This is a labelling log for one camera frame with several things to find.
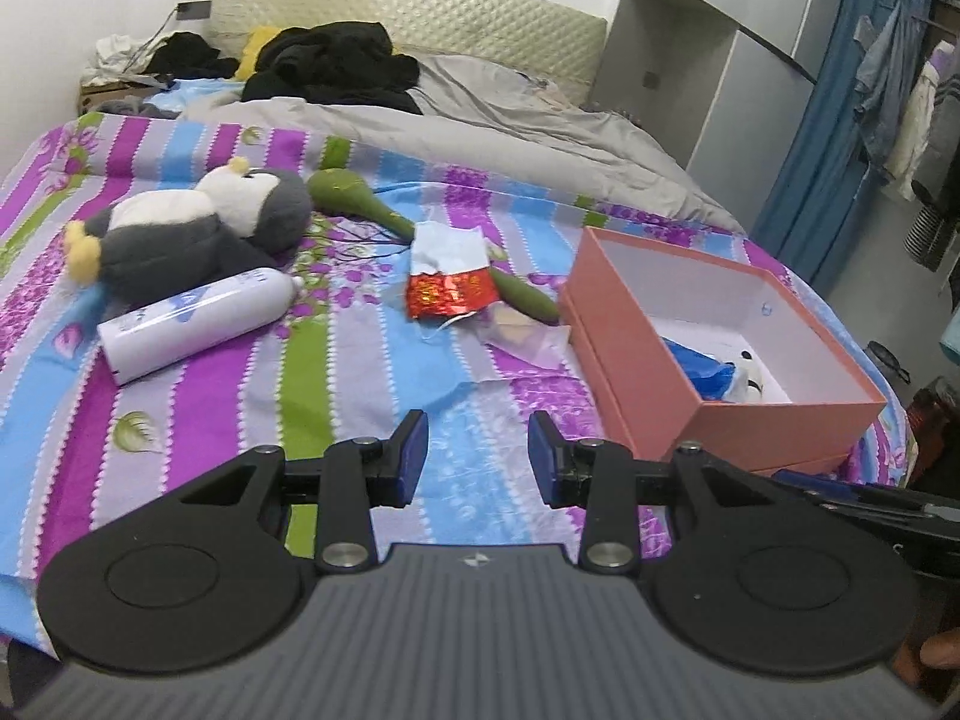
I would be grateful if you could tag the green plush snake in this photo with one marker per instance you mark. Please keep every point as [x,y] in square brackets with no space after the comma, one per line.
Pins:
[337,191]

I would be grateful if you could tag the light blue cloth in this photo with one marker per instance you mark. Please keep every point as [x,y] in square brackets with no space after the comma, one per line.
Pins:
[191,96]

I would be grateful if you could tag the black mesh bin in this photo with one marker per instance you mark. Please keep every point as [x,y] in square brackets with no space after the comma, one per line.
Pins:
[885,360]

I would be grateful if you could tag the dark red object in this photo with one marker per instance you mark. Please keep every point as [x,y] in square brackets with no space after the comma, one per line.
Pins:
[934,420]

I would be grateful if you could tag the grey wardrobe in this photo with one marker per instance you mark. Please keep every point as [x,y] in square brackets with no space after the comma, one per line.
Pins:
[735,75]

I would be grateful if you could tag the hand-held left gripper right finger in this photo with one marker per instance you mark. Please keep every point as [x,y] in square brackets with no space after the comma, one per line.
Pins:
[546,461]

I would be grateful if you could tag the yellow pillow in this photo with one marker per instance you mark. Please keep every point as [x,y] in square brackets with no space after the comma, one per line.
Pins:
[255,49]

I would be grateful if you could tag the small black cloth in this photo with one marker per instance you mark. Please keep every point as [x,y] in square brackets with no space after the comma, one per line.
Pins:
[187,52]

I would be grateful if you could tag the cream quilted headboard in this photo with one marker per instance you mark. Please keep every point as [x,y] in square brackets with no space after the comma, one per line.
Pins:
[450,15]

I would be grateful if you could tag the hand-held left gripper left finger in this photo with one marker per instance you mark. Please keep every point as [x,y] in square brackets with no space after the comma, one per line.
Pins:
[411,457]

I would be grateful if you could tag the shiny red packet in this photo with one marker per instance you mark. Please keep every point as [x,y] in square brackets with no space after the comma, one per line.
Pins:
[450,292]

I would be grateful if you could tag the orange cardboard box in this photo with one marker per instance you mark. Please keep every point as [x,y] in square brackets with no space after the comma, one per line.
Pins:
[622,315]

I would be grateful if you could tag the crumpled white cloth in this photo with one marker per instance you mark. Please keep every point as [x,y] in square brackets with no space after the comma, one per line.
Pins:
[112,52]

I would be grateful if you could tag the striped floral bedsheet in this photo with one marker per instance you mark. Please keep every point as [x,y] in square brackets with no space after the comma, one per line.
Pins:
[465,405]

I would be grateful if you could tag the blue red plastic bag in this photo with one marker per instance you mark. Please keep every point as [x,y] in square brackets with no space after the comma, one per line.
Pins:
[705,371]

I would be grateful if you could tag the white spray bottle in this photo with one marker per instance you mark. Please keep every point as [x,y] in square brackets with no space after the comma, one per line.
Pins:
[187,322]

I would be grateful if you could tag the hanging denim clothes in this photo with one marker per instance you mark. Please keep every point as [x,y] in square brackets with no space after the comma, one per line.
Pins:
[892,90]

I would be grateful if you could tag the dark wall socket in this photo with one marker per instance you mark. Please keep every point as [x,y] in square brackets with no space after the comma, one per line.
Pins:
[193,10]

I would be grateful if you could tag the person's right hand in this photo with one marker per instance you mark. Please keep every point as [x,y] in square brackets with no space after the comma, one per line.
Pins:
[937,652]

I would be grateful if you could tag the black clothing pile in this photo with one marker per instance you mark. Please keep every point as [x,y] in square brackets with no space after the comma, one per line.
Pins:
[330,64]

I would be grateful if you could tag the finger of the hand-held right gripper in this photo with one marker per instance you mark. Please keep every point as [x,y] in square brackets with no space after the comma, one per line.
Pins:
[810,481]

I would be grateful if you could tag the clear plastic bag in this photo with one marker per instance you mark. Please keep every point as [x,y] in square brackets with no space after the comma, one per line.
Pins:
[525,341]

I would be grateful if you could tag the grey penguin plush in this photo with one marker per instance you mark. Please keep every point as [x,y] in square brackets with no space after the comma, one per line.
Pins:
[180,240]

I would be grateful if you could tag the white paper sheet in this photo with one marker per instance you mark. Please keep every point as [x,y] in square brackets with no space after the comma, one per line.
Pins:
[450,247]

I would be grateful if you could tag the hanging white garment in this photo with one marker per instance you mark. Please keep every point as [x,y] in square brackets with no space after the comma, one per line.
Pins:
[911,127]

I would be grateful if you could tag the grey duvet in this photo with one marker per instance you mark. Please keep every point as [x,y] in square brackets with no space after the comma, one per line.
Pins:
[525,142]

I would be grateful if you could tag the small panda plush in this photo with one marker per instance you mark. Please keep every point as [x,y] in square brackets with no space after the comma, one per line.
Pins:
[750,375]

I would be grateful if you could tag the striped black white garment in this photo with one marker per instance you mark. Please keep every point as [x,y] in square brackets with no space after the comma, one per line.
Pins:
[930,236]

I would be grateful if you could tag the blue curtain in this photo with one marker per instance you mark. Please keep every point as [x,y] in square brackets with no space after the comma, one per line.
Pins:
[817,187]

